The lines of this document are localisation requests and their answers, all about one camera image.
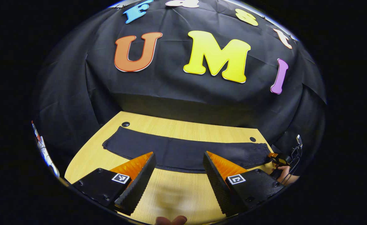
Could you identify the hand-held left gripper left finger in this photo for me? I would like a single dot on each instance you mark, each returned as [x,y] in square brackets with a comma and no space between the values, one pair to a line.
[139,187]

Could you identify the black backdrop cloth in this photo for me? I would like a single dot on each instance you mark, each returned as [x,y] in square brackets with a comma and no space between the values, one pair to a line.
[171,87]

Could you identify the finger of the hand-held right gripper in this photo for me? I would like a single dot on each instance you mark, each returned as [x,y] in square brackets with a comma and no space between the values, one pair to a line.
[279,158]

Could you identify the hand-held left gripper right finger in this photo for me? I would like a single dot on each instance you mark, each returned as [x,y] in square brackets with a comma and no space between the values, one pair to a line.
[218,187]

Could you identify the dark jeans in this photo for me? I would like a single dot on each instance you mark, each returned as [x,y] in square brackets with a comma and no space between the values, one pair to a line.
[183,153]

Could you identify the white printed sign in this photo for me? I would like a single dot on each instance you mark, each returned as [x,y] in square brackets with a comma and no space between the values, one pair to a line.
[46,154]

